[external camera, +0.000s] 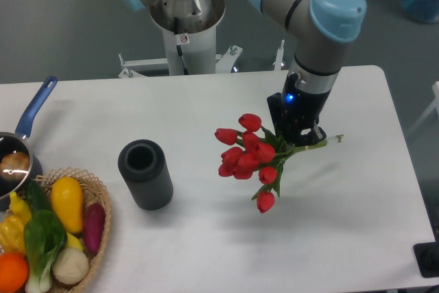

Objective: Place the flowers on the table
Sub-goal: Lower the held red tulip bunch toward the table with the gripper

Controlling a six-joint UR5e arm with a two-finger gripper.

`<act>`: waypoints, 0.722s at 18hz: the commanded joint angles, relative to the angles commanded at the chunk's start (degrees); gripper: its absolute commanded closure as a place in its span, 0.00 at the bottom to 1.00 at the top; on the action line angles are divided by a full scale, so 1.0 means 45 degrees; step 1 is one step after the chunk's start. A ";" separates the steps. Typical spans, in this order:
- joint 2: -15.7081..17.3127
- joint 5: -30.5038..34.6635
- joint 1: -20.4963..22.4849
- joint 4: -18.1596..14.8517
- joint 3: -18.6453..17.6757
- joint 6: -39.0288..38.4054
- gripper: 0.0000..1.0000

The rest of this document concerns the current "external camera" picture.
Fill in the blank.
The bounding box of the red tulip bouquet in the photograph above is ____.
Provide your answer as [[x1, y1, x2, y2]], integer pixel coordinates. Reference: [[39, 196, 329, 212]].
[[215, 113, 344, 213]]

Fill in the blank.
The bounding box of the blue handled saucepan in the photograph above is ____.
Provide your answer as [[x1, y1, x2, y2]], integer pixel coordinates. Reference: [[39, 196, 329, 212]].
[[1, 76, 58, 211]]

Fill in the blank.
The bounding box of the bread roll in pan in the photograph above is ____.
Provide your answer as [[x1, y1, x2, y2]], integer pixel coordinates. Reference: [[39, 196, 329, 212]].
[[1, 152, 30, 181]]

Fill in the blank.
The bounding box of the yellow bell pepper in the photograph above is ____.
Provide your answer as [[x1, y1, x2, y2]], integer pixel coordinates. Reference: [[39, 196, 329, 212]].
[[1, 215, 25, 255]]

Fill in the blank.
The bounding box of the yellow squash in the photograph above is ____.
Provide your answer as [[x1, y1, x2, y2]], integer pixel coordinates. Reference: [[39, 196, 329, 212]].
[[51, 176, 84, 235]]

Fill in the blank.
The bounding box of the woven wicker basket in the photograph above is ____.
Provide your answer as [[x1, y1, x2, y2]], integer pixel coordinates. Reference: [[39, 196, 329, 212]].
[[0, 166, 113, 293]]

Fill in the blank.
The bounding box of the orange fruit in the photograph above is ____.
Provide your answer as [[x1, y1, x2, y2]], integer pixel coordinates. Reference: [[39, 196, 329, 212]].
[[1, 253, 29, 292]]

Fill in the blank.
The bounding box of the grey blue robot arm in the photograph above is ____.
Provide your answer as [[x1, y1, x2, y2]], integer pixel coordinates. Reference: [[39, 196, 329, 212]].
[[124, 0, 366, 146]]

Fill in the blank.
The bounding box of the green bok choy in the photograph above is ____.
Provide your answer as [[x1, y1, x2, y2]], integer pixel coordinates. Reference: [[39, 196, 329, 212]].
[[24, 209, 67, 292]]

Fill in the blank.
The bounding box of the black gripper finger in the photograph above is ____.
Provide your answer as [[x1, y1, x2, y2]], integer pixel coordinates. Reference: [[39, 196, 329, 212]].
[[298, 124, 327, 146]]

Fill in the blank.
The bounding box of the black device at table edge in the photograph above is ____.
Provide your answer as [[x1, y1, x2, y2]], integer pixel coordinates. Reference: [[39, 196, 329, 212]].
[[413, 242, 438, 278]]

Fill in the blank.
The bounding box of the purple eggplant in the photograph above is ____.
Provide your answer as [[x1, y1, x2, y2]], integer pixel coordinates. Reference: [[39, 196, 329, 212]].
[[82, 202, 106, 254]]

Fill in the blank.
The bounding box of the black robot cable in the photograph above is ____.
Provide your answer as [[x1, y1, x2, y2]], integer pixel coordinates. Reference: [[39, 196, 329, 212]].
[[172, 16, 189, 75]]

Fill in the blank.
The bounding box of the white furniture frame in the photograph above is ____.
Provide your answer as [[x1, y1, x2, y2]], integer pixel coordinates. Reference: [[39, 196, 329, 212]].
[[407, 81, 438, 139]]

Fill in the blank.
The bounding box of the beige garlic bulb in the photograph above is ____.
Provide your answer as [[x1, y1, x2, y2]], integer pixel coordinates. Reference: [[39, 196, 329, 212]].
[[52, 247, 89, 285]]

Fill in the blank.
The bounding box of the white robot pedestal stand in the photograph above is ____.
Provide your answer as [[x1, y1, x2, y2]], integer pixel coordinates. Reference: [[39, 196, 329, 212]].
[[119, 0, 243, 78]]

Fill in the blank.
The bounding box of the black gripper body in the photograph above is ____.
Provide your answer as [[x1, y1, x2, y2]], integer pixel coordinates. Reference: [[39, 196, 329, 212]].
[[267, 89, 329, 146]]

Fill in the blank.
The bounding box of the small yellow gourd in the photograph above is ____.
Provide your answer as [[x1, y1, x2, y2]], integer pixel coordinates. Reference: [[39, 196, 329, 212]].
[[9, 191, 32, 224]]

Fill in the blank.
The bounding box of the dark grey ribbed vase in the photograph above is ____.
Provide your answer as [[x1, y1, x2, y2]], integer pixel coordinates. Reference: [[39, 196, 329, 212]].
[[117, 139, 174, 211]]

